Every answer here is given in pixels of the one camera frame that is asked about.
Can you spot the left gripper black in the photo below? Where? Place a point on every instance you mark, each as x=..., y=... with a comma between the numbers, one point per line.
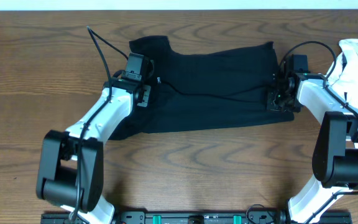
x=145, y=91

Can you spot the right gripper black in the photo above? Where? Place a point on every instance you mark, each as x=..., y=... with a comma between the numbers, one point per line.
x=271, y=106

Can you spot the black polo shirt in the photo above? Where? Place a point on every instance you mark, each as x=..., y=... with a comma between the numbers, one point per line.
x=225, y=89

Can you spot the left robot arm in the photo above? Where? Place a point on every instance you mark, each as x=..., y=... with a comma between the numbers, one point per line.
x=71, y=169

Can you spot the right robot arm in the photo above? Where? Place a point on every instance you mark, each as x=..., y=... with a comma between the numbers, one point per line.
x=335, y=157

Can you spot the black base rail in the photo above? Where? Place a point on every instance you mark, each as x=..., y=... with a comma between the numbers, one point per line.
x=254, y=214

